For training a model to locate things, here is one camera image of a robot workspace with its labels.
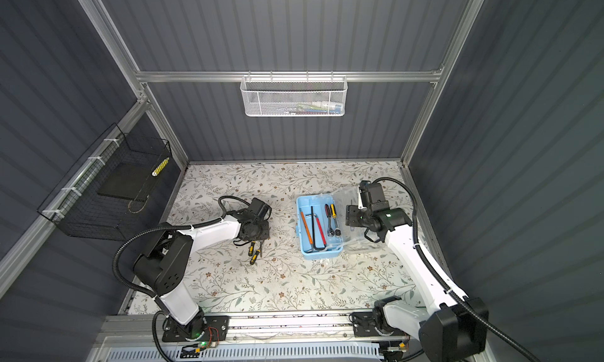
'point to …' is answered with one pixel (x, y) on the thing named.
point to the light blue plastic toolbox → (321, 228)
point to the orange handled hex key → (306, 226)
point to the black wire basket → (79, 211)
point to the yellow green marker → (160, 167)
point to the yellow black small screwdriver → (251, 249)
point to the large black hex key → (313, 232)
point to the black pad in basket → (128, 180)
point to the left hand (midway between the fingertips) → (265, 233)
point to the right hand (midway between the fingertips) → (358, 214)
